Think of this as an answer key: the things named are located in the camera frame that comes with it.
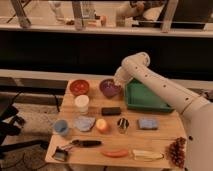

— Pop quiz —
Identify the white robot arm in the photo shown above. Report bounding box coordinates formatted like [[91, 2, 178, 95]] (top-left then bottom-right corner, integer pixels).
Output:
[[114, 52, 213, 171]]

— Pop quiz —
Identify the purple bowl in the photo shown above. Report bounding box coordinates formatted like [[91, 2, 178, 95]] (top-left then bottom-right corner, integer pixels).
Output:
[[99, 79, 121, 98]]

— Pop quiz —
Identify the red bowl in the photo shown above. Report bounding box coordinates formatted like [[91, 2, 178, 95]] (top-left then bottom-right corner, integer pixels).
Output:
[[69, 80, 90, 96]]

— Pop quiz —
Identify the green plastic tray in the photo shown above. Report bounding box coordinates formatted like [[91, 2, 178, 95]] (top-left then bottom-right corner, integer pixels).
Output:
[[124, 79, 173, 113]]

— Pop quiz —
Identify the black rectangular block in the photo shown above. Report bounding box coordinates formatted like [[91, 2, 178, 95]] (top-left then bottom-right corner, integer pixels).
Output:
[[101, 107, 121, 116]]

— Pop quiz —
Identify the white cup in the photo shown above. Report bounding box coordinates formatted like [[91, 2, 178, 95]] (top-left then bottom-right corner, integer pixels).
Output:
[[74, 95, 89, 114]]

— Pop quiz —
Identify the orange peach fruit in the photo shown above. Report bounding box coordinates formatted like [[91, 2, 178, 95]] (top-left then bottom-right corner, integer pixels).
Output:
[[95, 119, 109, 133]]

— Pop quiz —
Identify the blue sponge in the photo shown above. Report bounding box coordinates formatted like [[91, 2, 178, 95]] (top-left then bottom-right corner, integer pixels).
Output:
[[138, 118, 158, 130]]

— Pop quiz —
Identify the blue-grey crumpled cloth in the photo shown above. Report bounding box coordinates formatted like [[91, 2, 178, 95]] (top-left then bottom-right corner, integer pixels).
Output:
[[73, 116, 96, 132]]

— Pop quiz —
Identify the orange carrot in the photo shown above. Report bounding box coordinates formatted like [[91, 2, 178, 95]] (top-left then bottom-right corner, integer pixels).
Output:
[[101, 149, 129, 158]]

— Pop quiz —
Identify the blue plastic cup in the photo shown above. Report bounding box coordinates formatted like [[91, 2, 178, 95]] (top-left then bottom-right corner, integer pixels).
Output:
[[53, 120, 69, 136]]

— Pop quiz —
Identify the small metal grater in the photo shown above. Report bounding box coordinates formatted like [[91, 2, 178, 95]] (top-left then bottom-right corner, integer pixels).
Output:
[[52, 148, 68, 162]]

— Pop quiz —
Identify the dark red grape bunch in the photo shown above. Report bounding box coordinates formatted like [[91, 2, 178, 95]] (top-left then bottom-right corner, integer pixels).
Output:
[[166, 137, 186, 168]]

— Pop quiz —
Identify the black office chair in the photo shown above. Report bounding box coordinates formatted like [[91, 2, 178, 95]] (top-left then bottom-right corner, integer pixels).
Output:
[[0, 97, 49, 159]]

